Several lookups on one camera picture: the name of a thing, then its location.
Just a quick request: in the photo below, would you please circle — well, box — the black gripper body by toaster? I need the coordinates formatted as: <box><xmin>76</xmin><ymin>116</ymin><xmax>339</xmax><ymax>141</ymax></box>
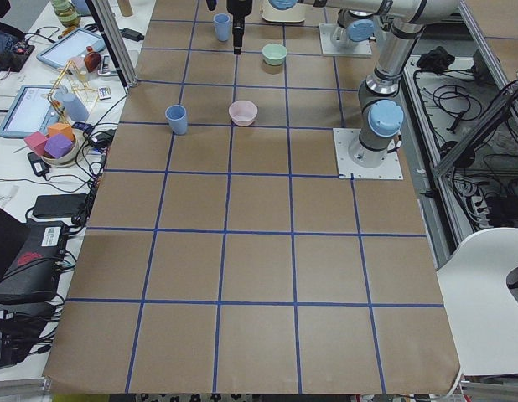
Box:
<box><xmin>226</xmin><ymin>0</ymin><xmax>253</xmax><ymax>19</ymax></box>

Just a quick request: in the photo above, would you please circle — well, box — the blue cup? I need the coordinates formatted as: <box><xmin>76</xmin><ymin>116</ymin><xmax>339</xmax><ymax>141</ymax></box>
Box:
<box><xmin>165</xmin><ymin>104</ymin><xmax>188</xmax><ymax>135</ymax></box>
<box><xmin>213</xmin><ymin>13</ymin><xmax>231</xmax><ymax>42</ymax></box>

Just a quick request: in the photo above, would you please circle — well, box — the green bowl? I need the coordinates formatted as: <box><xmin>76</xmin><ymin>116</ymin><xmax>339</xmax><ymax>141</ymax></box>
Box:
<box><xmin>262</xmin><ymin>43</ymin><xmax>287</xmax><ymax>66</ymax></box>

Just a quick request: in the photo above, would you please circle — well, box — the pink bowl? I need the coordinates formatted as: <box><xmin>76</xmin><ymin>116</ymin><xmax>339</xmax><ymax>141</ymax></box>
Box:
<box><xmin>228</xmin><ymin>100</ymin><xmax>258</xmax><ymax>126</ymax></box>

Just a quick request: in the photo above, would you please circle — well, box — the brown glass bottle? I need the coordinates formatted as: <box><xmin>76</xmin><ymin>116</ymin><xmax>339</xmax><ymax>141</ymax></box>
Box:
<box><xmin>84</xmin><ymin>46</ymin><xmax>101</xmax><ymax>73</ymax></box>

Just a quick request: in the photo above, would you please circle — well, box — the tablet in blue case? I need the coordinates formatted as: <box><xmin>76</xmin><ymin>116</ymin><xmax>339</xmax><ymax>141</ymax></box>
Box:
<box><xmin>36</xmin><ymin>28</ymin><xmax>106</xmax><ymax>68</ymax></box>

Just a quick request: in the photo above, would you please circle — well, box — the bowl of coloured blocks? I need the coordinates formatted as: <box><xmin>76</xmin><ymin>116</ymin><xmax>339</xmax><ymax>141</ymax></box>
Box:
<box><xmin>24</xmin><ymin>122</ymin><xmax>80</xmax><ymax>168</ymax></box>

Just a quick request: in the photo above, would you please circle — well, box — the black power adapter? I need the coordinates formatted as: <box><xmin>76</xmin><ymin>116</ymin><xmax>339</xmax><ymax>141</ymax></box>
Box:
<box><xmin>32</xmin><ymin>193</ymin><xmax>87</xmax><ymax>219</ymax></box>

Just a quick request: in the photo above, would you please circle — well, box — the black electronics box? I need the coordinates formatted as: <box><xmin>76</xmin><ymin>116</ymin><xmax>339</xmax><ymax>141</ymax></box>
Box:
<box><xmin>0</xmin><ymin>208</ymin><xmax>69</xmax><ymax>305</ymax></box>

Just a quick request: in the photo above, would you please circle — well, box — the white chair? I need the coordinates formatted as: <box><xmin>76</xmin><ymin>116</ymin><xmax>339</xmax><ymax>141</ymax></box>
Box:
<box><xmin>437</xmin><ymin>228</ymin><xmax>518</xmax><ymax>376</ymax></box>

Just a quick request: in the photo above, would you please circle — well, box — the aluminium frame post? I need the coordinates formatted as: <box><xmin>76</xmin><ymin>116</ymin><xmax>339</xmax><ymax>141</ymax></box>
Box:
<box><xmin>86</xmin><ymin>0</ymin><xmax>137</xmax><ymax>88</ymax></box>

